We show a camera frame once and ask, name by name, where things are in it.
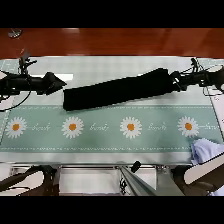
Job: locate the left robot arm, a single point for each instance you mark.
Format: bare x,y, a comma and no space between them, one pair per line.
16,83

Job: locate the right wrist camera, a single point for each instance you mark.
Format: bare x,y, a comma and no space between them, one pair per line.
194,64

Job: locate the silver frame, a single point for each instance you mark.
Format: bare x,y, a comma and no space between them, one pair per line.
140,181

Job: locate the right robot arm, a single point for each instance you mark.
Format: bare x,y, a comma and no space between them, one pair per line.
208,78

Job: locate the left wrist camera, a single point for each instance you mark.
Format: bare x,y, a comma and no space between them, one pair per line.
24,63

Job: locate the light blue garment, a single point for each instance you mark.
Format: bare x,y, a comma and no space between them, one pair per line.
205,150

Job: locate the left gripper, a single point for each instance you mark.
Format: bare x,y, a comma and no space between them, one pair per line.
51,83

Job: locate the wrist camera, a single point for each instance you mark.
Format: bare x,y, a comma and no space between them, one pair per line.
194,64
24,63

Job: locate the black garment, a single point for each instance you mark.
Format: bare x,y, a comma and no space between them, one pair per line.
113,91

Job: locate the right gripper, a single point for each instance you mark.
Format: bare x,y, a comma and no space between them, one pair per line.
179,81

